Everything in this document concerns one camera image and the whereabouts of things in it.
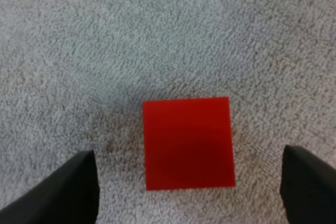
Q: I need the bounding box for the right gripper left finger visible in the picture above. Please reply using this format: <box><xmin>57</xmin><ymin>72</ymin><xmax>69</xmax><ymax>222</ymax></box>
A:
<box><xmin>0</xmin><ymin>150</ymin><xmax>101</xmax><ymax>224</ymax></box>

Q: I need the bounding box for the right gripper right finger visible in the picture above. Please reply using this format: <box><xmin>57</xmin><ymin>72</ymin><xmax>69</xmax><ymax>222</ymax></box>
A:
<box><xmin>279</xmin><ymin>144</ymin><xmax>336</xmax><ymax>224</ymax></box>

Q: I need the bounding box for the red cube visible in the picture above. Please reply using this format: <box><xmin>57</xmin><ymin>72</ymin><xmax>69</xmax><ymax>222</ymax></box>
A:
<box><xmin>142</xmin><ymin>96</ymin><xmax>236</xmax><ymax>191</ymax></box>

